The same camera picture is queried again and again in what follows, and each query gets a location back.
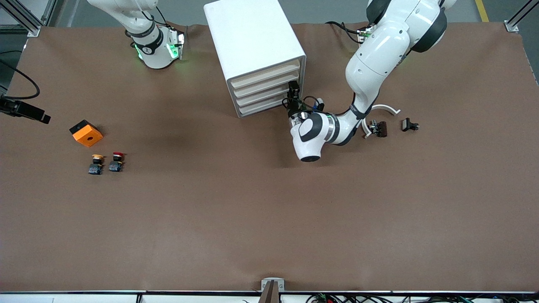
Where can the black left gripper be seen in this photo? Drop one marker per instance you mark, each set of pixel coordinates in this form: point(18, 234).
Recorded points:
point(293, 110)

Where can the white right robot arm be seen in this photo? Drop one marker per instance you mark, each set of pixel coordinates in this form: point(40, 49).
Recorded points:
point(156, 54)

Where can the orange black button box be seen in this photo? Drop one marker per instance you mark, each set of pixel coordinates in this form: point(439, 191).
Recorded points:
point(86, 136)

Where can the white drawer cabinet housing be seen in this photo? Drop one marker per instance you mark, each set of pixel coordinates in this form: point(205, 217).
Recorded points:
point(252, 38)

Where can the yellow push button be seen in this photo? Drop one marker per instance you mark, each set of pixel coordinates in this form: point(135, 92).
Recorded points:
point(96, 166)

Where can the red push button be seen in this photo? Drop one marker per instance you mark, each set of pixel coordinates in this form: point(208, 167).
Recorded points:
point(116, 165)

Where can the brown black small component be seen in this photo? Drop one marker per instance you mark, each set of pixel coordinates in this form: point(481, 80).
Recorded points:
point(381, 128)

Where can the black small clip component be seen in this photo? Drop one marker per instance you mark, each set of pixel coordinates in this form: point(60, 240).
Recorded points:
point(407, 125)

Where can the brown table mat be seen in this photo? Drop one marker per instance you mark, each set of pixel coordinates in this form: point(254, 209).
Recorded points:
point(269, 210)

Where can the aluminium frame profile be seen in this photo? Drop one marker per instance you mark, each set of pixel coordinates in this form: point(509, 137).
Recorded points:
point(511, 26)
point(33, 31)

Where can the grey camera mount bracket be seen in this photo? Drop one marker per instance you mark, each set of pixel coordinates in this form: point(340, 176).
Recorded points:
point(264, 283)

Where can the brown camera stand post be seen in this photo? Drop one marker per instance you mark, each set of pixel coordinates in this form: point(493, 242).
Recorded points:
point(269, 294)

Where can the white table edge rail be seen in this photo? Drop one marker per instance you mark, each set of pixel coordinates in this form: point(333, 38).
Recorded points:
point(189, 299)

